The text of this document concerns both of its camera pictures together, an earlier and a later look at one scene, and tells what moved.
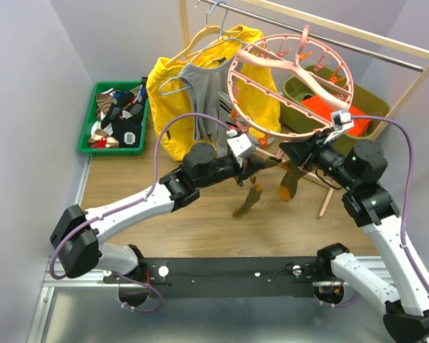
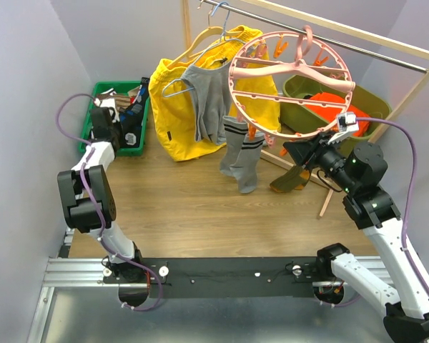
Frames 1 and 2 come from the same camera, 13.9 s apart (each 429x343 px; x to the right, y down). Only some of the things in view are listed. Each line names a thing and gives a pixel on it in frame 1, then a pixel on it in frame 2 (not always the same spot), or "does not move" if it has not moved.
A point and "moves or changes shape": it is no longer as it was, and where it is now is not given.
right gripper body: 317,147 does not move
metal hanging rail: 314,36 does not move
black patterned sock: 124,116 does not move
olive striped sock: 289,184 moves or changes shape
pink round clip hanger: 287,86 does not move
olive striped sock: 256,189 -> 297,177
